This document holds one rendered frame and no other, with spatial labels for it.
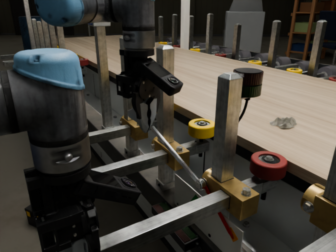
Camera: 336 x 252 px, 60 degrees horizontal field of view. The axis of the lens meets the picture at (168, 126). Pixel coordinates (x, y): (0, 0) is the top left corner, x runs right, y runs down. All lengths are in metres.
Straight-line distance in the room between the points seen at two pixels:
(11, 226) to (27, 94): 1.75
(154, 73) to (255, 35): 6.18
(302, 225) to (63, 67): 0.70
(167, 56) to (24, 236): 1.48
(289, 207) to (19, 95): 0.70
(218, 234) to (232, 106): 0.31
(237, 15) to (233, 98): 6.17
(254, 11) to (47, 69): 6.51
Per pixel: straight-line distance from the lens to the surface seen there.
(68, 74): 0.36
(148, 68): 0.68
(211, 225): 0.74
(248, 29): 6.77
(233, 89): 0.58
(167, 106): 0.80
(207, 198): 0.63
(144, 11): 0.68
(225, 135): 0.60
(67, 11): 0.57
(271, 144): 0.79
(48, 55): 0.36
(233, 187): 0.65
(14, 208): 2.21
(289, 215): 0.87
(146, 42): 0.68
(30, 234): 1.96
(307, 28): 7.19
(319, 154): 0.78
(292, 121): 0.93
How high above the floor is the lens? 1.23
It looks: 23 degrees down
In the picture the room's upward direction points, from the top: straight up
